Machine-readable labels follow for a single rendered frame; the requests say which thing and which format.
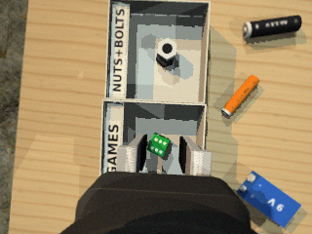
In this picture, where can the blue 9v battery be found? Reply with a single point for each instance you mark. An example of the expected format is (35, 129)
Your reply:
(268, 199)

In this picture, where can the green die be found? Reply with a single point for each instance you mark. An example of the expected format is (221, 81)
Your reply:
(158, 144)

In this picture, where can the black aa battery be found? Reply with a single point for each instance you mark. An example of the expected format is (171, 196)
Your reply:
(274, 26)

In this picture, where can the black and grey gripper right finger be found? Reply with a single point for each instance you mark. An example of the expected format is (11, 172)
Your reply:
(193, 160)

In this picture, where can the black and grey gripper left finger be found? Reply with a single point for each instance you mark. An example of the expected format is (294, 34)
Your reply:
(131, 158)

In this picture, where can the orange aaa battery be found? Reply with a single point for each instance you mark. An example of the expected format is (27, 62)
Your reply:
(240, 95)

